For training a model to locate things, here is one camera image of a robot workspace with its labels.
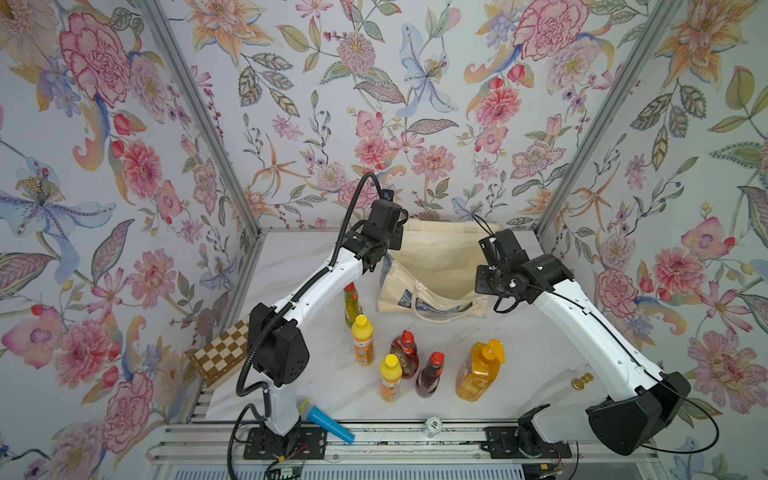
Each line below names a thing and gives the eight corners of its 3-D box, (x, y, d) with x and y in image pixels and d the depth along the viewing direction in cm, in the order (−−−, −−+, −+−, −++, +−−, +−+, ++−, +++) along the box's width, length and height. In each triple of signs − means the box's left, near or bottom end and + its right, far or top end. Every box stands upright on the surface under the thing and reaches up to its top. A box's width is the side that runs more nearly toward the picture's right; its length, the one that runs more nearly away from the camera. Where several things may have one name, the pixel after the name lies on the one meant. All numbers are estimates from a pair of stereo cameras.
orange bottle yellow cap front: (380, 402, 82) (379, 373, 64) (380, 386, 84) (379, 354, 66) (398, 402, 82) (402, 373, 64) (397, 386, 84) (401, 354, 66)
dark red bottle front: (417, 398, 83) (424, 373, 68) (415, 378, 87) (422, 351, 71) (435, 398, 83) (447, 373, 68) (433, 378, 87) (444, 351, 71)
